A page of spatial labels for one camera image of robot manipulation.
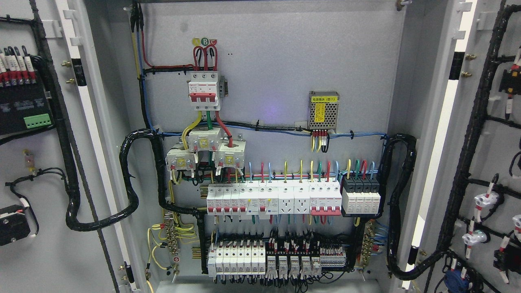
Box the grey cabinet door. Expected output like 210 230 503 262
389 0 521 293
1 0 130 293

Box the white current transformer group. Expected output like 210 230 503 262
165 127 246 171

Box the white socket breaker row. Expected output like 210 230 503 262
206 179 342 220

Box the metal mesh power supply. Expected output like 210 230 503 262
308 91 340 131

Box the red white main breaker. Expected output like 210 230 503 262
188 72 228 111

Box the black white surge protector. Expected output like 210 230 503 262
341 175 382 219

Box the white lower breaker row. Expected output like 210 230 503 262
207 239 267 280

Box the lower relay terminal row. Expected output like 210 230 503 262
264 229 347 284

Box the brass ground terminal bar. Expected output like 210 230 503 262
359 219 375 269

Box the black digital power meter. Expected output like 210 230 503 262
0 46 53 135

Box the black right cable loom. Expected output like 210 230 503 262
385 133 418 279

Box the black cable loom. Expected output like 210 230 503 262
385 133 418 279
31 16 208 274

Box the black left cable loom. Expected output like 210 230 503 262
31 16 208 274

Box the yellow terminal post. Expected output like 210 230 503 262
22 149 38 176

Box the white rotary selector switch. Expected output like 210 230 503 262
0 205 31 245

